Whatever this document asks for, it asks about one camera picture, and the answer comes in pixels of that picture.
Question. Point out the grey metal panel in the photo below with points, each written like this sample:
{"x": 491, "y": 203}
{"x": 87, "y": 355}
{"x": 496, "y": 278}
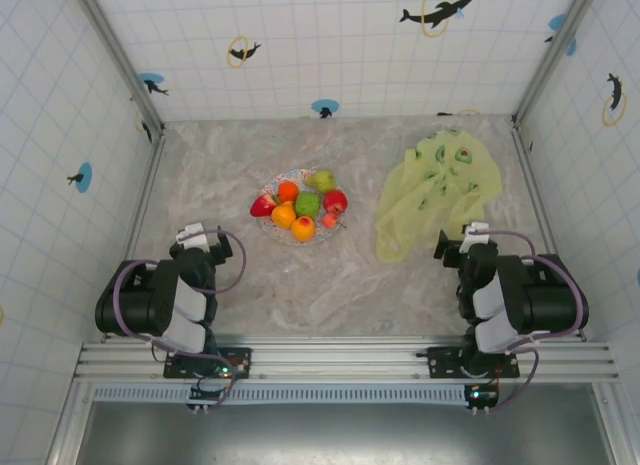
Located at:
{"x": 340, "y": 435}

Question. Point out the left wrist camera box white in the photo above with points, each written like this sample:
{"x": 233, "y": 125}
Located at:
{"x": 194, "y": 235}

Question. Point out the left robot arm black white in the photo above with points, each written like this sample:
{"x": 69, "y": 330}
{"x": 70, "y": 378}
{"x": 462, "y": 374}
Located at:
{"x": 135, "y": 305}

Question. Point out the round red apple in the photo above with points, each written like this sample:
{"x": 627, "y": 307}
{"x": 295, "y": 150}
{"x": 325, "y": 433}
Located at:
{"x": 335, "y": 201}

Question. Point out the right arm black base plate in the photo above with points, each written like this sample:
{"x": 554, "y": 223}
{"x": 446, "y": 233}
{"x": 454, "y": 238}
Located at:
{"x": 445, "y": 360}

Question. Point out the yellow-green avocado print plastic bag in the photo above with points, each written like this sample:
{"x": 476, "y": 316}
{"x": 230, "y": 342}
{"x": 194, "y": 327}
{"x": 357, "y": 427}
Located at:
{"x": 425, "y": 205}

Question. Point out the yellow-orange orange fruit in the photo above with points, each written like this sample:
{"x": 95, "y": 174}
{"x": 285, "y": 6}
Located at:
{"x": 283, "y": 216}

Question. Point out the green pear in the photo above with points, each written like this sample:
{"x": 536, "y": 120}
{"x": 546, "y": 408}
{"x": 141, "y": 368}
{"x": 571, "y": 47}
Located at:
{"x": 324, "y": 181}

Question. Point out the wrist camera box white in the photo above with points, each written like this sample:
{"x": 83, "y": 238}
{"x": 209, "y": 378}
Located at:
{"x": 475, "y": 235}
{"x": 194, "y": 235}

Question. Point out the aluminium frame post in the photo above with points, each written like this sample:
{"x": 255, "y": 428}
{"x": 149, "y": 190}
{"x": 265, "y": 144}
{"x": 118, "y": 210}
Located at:
{"x": 120, "y": 60}
{"x": 555, "y": 50}

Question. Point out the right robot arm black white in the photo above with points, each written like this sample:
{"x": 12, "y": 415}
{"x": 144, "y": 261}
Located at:
{"x": 545, "y": 305}

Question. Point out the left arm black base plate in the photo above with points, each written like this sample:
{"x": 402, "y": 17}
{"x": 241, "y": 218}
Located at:
{"x": 235, "y": 360}

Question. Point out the colourful patterned plate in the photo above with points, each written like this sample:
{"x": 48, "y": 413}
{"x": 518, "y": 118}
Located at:
{"x": 287, "y": 176}

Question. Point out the small black connector box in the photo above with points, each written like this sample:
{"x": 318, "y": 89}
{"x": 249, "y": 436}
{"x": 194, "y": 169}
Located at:
{"x": 205, "y": 395}
{"x": 482, "y": 396}

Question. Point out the green apple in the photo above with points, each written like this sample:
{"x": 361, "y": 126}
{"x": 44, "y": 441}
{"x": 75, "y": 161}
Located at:
{"x": 307, "y": 205}

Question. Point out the aluminium frame leg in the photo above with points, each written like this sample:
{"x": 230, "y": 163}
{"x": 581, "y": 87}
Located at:
{"x": 67, "y": 425}
{"x": 615, "y": 425}

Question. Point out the elongated red apple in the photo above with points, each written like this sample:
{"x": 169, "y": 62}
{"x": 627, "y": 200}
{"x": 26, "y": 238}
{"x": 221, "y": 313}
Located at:
{"x": 261, "y": 206}

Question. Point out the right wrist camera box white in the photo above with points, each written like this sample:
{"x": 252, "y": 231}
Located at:
{"x": 475, "y": 235}

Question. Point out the aluminium front rail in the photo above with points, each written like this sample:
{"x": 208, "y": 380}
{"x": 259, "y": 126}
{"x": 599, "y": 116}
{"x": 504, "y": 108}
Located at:
{"x": 340, "y": 360}

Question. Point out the orange tangerine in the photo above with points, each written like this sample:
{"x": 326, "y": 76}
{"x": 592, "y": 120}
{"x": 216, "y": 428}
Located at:
{"x": 288, "y": 191}

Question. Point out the aluminium side rail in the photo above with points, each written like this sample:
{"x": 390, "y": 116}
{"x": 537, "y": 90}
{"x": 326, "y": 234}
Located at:
{"x": 537, "y": 205}
{"x": 145, "y": 195}

